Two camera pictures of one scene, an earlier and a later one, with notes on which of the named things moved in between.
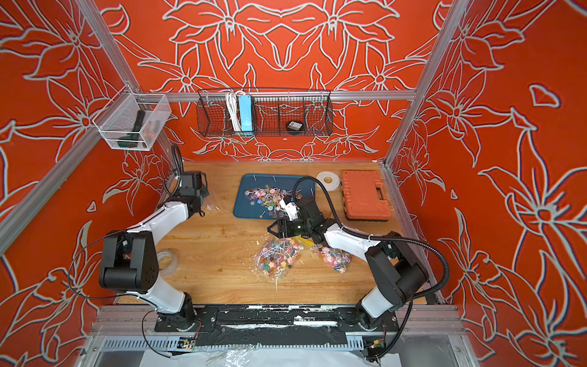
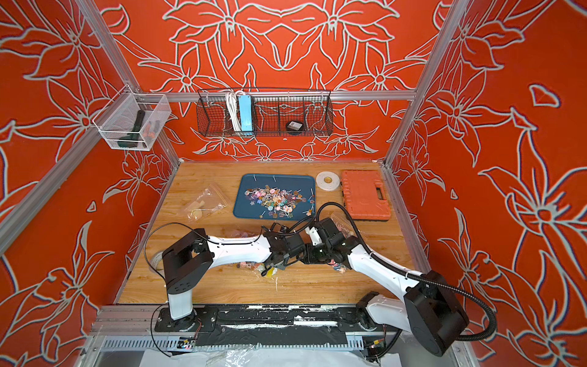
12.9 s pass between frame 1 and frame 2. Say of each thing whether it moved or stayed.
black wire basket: stayed
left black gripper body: moved
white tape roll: stayed
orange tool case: stayed
